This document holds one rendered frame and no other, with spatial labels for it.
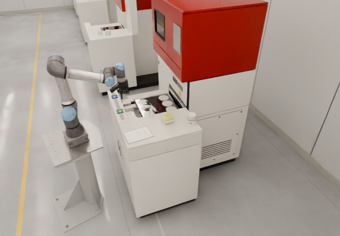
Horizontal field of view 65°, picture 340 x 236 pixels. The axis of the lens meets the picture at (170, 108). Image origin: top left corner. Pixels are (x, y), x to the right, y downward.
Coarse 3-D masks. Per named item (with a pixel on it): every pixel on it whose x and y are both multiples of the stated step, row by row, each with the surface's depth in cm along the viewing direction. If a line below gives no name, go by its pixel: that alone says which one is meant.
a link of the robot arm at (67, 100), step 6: (54, 54) 200; (48, 60) 195; (54, 60) 192; (60, 60) 196; (60, 84) 207; (66, 84) 210; (60, 90) 211; (66, 90) 212; (66, 96) 215; (66, 102) 218; (72, 102) 219
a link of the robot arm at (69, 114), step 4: (64, 108) 214; (68, 108) 214; (72, 108) 214; (64, 112) 211; (68, 112) 211; (72, 112) 211; (76, 112) 219; (64, 116) 209; (68, 116) 209; (72, 116) 211; (76, 116) 215; (64, 120) 211; (68, 120) 210; (72, 120) 212; (76, 120) 216; (68, 124) 213; (72, 124) 214; (76, 124) 217
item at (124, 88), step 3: (117, 81) 223; (126, 81) 224; (123, 84) 226; (126, 84) 226; (120, 87) 226; (123, 87) 227; (126, 87) 227; (120, 90) 225; (123, 90) 227; (126, 90) 227
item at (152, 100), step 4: (156, 96) 270; (168, 96) 270; (136, 100) 264; (148, 100) 264; (152, 100) 264; (156, 100) 264; (160, 100) 264; (168, 100) 264; (148, 104) 258; (152, 104) 258; (156, 104) 258; (160, 104) 258; (172, 104) 258; (140, 108) 253; (144, 108) 253; (148, 108) 253; (156, 108) 253; (160, 108) 253; (164, 108) 252; (176, 108) 252; (144, 112) 247; (156, 112) 247; (160, 112) 247; (144, 116) 242
